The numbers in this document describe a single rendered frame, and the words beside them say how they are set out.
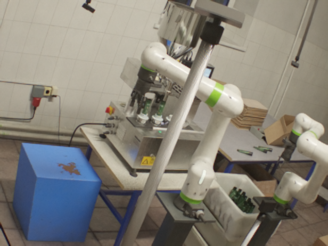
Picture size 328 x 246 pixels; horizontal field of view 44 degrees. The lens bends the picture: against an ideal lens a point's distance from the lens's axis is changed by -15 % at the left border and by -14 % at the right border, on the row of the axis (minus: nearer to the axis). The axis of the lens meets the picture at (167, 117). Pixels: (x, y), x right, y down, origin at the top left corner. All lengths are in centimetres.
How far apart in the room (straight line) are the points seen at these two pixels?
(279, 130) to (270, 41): 154
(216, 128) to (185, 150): 69
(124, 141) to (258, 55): 290
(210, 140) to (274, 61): 347
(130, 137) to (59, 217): 78
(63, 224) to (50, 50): 172
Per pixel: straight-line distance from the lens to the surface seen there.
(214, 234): 337
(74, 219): 311
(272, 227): 287
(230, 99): 212
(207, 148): 237
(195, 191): 228
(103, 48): 429
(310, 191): 264
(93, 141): 311
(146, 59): 209
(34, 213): 296
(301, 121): 282
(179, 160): 302
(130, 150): 287
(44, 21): 396
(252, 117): 456
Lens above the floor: 207
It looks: 19 degrees down
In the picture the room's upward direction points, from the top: 21 degrees clockwise
